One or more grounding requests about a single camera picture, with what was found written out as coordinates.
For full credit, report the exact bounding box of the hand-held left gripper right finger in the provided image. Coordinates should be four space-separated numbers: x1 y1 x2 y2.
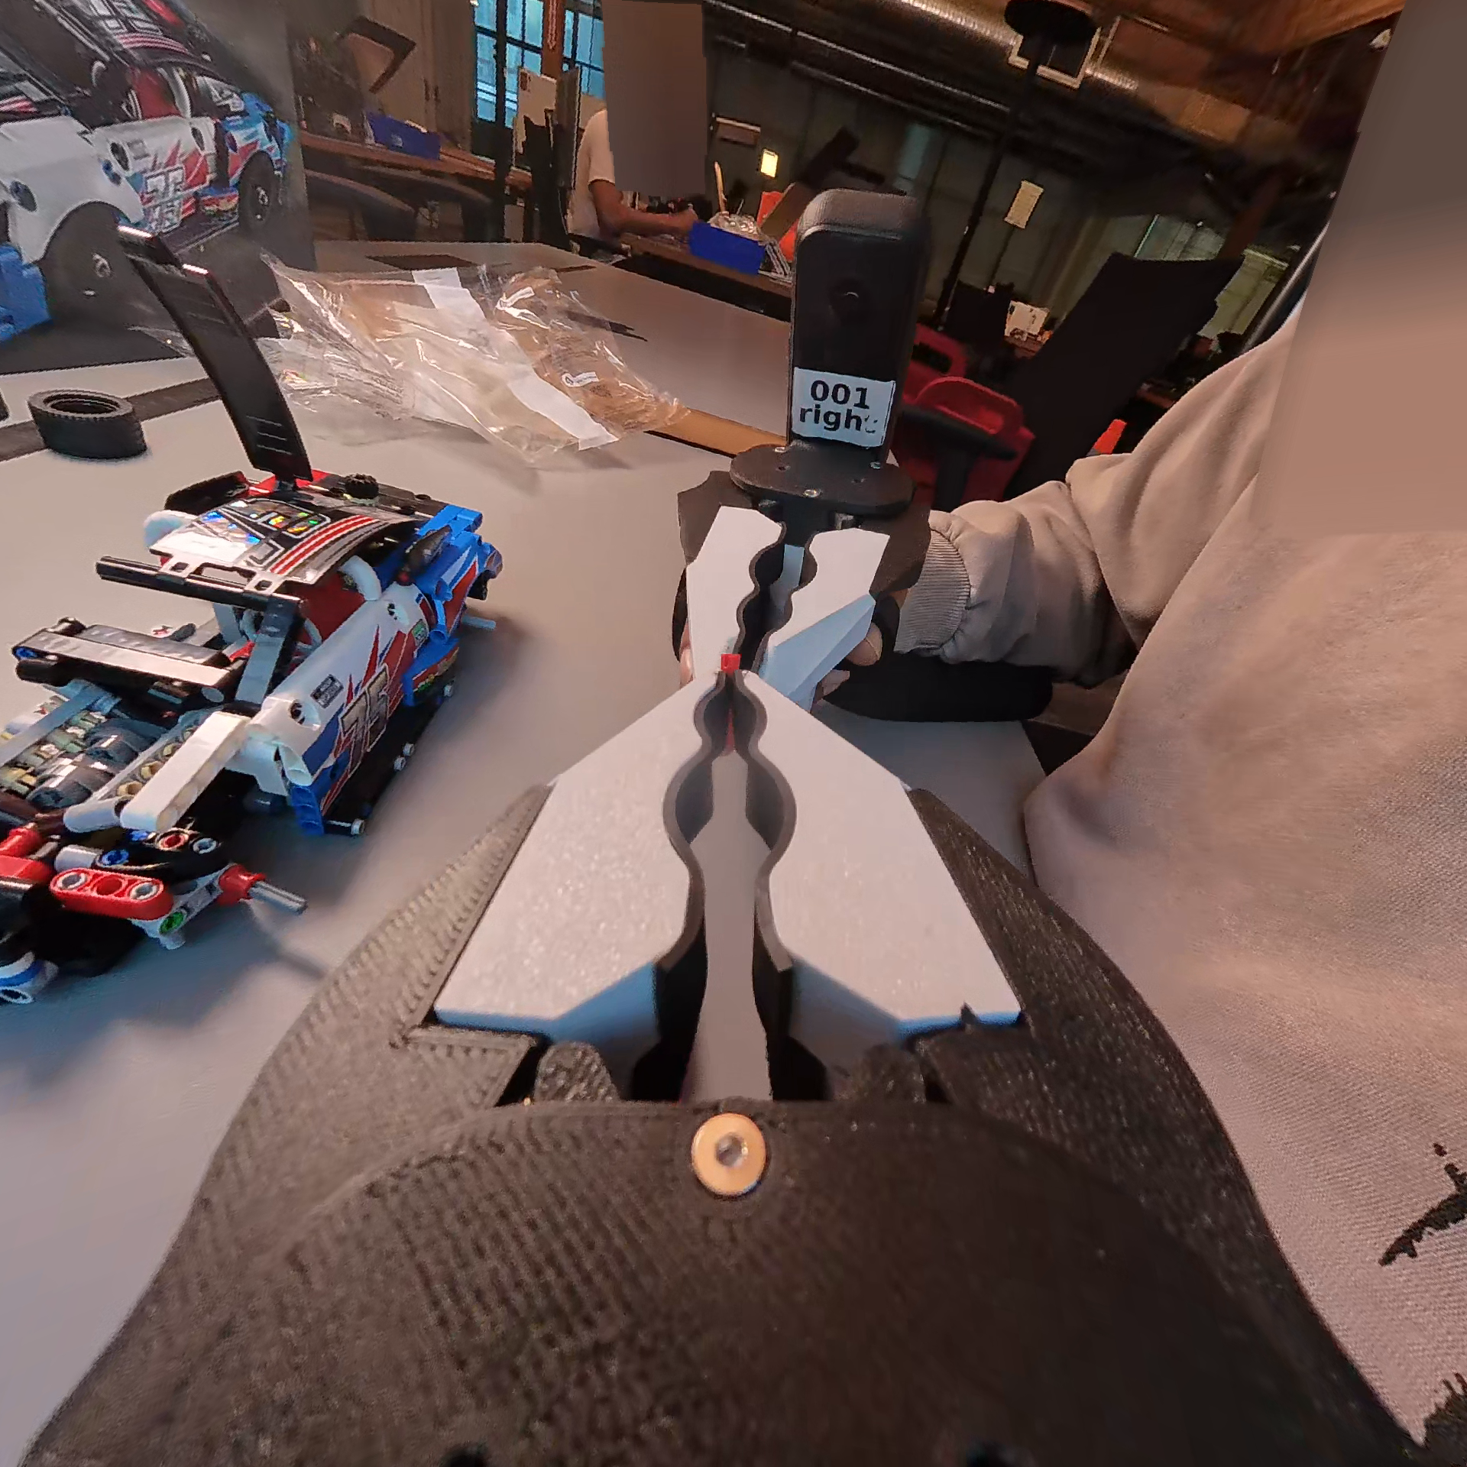
734 677 1023 1101

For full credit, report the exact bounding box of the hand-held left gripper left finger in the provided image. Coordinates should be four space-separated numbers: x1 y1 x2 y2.
435 675 727 1101

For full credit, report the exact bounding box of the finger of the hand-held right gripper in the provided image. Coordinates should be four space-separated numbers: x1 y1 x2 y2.
760 528 891 717
683 507 795 680

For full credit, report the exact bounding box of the person's right forearm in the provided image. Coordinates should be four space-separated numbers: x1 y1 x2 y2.
894 310 1303 692

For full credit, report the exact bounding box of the blue white lego race car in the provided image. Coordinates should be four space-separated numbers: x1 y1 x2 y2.
0 224 508 1009

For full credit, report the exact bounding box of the black lego tire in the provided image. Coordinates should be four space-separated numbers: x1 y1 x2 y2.
28 389 150 464

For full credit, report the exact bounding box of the lego set box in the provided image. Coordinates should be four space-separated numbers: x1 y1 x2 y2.
0 0 318 348

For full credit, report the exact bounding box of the person's right hand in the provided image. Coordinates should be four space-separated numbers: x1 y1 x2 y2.
674 574 915 691

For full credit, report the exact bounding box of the small blue bin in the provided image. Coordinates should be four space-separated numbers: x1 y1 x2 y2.
685 219 770 277

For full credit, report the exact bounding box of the red office chair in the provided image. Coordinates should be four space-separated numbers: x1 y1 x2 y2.
893 324 1036 514

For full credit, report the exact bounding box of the pile of clear plastic bags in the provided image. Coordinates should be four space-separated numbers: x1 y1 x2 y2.
262 252 692 469

